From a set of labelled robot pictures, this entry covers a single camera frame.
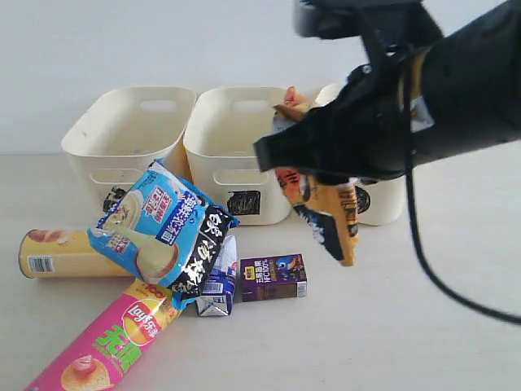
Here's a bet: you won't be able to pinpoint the cream bin square mark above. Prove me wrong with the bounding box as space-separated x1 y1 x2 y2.
183 86 291 226

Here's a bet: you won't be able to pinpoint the yellow Lay's chips can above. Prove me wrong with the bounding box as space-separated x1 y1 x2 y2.
18 229 130 279

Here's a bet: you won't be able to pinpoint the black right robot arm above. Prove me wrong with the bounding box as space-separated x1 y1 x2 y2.
254 1 520 184

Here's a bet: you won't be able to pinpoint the orange instant noodle packet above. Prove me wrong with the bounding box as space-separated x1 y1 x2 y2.
271 86 361 268

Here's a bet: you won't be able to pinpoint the pink Lay's chips can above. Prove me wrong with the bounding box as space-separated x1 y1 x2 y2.
26 279 181 391

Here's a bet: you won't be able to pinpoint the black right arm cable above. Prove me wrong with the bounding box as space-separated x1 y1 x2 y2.
401 44 521 326

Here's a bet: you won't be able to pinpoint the blue white milk carton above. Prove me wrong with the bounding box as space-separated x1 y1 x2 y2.
195 235 239 317

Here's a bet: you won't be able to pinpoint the purple juice carton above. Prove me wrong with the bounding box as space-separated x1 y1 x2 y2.
240 253 308 302

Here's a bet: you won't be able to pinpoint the cream bin triangle mark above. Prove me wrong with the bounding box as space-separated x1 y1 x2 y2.
61 86 197 217

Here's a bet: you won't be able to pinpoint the blue instant noodle packet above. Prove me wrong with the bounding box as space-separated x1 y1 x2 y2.
87 160 239 310

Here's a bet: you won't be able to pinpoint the cream bin circle mark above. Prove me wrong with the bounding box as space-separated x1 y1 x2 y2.
313 82 408 226

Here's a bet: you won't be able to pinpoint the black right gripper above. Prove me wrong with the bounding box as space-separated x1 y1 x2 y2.
254 63 426 183

